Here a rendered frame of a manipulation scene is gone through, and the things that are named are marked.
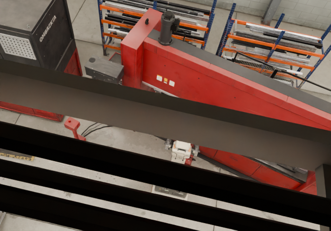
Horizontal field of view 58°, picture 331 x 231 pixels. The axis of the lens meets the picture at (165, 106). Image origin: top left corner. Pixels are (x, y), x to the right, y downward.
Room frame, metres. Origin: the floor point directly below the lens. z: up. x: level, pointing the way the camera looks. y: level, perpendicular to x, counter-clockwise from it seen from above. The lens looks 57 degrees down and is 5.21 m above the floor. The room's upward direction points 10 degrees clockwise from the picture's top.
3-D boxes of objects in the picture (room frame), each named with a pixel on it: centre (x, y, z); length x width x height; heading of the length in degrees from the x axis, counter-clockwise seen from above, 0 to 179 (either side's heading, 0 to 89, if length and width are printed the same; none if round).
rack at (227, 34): (4.55, -1.84, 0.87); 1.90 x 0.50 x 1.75; 87
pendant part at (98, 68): (2.65, 0.95, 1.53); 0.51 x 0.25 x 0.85; 78
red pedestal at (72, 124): (2.28, 1.49, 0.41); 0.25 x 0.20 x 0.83; 163
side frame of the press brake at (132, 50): (3.17, 0.50, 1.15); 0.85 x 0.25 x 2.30; 163
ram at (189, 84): (2.52, -1.00, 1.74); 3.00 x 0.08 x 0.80; 73
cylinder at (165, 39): (3.00, 0.09, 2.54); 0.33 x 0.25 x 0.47; 73
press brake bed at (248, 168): (2.48, -0.99, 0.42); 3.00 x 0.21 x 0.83; 73
